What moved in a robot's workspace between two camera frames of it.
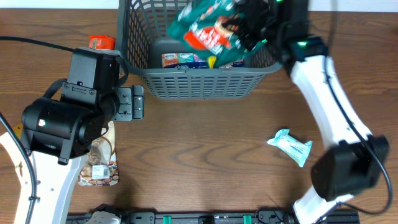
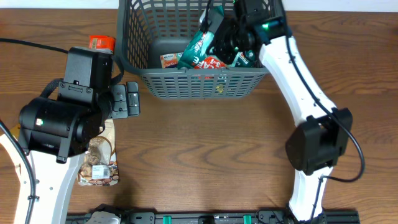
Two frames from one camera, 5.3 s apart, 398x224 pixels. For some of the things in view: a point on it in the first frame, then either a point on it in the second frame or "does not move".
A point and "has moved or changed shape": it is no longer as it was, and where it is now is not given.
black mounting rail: [261, 217] does not move
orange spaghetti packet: [101, 42] does not move
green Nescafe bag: [198, 28] has moved or changed shape
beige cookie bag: [100, 167] does not move
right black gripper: [249, 23] → [226, 42]
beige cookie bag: [17, 129] does not move
